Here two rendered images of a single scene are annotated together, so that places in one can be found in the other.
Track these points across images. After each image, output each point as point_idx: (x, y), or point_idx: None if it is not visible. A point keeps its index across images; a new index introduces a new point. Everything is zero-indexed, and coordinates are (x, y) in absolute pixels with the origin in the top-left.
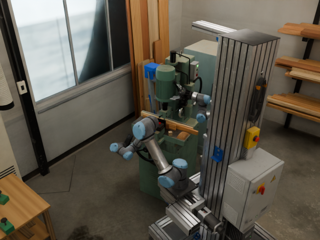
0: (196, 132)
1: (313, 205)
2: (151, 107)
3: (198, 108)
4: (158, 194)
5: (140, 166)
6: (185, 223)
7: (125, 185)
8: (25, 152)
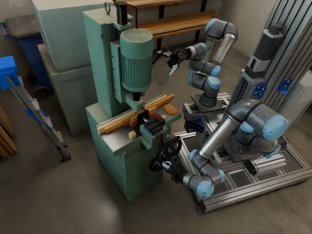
0: (173, 96)
1: (192, 92)
2: (37, 123)
3: (197, 64)
4: (149, 184)
5: (127, 184)
6: (278, 164)
7: (110, 217)
8: None
